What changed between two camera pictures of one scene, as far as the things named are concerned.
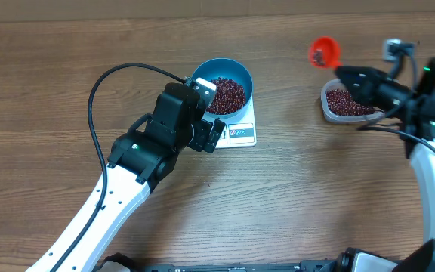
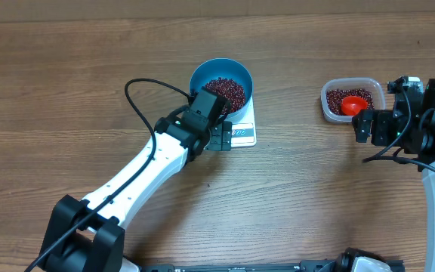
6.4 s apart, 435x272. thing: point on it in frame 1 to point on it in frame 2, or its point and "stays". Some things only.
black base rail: (125, 263) stays
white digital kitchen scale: (239, 131) stays
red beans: (340, 102) stays
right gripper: (372, 88) to (379, 125)
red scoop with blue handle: (324, 53) to (351, 105)
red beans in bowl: (229, 98) stays
